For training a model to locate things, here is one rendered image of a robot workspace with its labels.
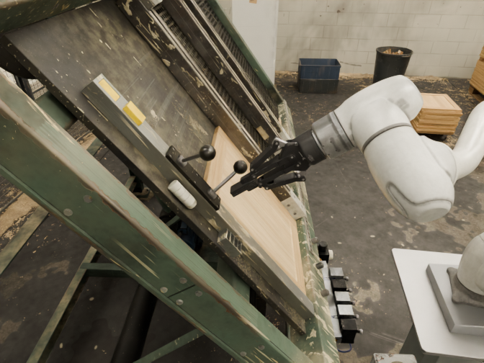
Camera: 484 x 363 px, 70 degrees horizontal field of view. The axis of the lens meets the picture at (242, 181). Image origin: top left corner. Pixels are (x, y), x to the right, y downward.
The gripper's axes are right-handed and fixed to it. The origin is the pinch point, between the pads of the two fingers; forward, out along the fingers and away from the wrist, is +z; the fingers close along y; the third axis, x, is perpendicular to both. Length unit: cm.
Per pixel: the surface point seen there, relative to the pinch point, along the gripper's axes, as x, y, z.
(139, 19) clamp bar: 51, -43, 12
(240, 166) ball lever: 8.0, -0.9, 0.8
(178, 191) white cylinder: -1.4, -7.9, 13.6
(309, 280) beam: 17, 57, 12
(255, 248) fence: 3.5, 22.0, 11.6
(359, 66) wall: 556, 212, -76
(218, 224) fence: 2.0, 7.8, 13.8
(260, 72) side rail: 189, 28, 12
